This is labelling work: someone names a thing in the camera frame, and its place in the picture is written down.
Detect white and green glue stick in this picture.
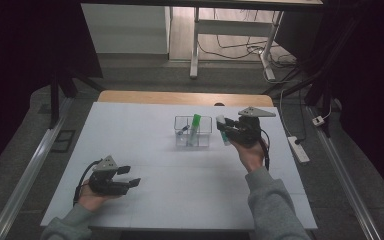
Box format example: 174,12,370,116
215,114,232,147

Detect aluminium floor rail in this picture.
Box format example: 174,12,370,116
0,96,75,240
304,105,384,240

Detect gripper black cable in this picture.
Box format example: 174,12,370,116
73,159,103,206
259,128,271,171

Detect white cabinet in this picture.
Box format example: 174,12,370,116
80,3,172,55

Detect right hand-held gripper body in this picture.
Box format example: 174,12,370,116
225,106,277,148

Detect person's right hand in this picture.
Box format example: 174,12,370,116
229,138,268,174

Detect wooden table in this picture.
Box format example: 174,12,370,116
97,89,275,108

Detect green highlighter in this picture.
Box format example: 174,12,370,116
188,113,202,147

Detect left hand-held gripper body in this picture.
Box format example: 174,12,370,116
88,155,130,197

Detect person's left hand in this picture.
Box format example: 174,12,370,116
77,179,121,213

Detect white power strip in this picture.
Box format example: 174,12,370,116
287,135,311,164

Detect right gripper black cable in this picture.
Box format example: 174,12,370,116
259,128,271,171

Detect black floor cables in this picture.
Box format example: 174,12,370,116
197,9,298,69

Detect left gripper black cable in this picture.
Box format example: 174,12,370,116
73,159,103,206

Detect black metal stand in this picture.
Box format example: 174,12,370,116
262,16,363,138
48,66,107,130

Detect dark curtain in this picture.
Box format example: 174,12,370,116
321,0,384,206
0,0,104,183

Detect clear plastic organizer box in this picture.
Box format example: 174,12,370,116
174,115,213,149

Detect white desk frame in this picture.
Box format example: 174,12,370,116
189,6,285,81

